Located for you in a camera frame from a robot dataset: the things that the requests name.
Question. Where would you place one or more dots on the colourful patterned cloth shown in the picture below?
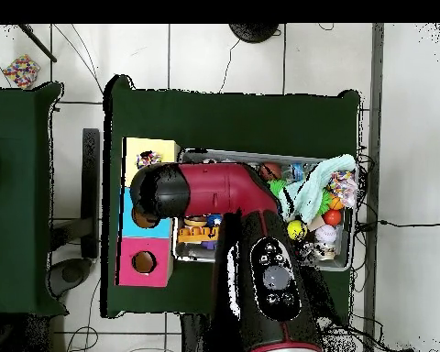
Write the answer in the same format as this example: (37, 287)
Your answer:
(149, 159)
(22, 71)
(343, 187)

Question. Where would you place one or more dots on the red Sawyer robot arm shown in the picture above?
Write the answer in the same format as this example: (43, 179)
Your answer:
(220, 190)

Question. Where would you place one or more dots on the wooden box with three holes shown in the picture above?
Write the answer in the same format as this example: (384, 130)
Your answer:
(161, 275)

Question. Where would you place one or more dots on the silver mesh bin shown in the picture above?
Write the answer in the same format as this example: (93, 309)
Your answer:
(337, 266)

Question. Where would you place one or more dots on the toy burger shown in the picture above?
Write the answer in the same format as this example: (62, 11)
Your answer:
(195, 221)

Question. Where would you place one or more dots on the small brown football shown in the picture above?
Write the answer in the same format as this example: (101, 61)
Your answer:
(272, 171)

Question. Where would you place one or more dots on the green spiky ball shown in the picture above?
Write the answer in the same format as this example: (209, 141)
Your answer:
(277, 186)

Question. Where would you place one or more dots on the yellow ball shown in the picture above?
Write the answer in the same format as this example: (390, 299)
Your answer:
(297, 230)

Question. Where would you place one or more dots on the mint green cloth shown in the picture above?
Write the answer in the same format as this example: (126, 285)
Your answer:
(308, 190)

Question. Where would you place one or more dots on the white baseball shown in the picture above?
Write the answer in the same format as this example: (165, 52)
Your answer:
(325, 234)

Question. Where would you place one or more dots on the orange ball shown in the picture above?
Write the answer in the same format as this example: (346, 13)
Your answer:
(332, 217)

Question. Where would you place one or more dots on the black round object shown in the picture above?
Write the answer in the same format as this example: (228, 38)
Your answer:
(255, 32)

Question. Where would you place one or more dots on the grey rounded object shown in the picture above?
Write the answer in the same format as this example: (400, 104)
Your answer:
(69, 275)

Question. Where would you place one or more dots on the black rod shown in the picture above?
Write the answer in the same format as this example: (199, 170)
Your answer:
(36, 42)

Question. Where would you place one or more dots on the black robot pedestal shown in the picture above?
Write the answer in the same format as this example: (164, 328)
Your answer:
(196, 337)

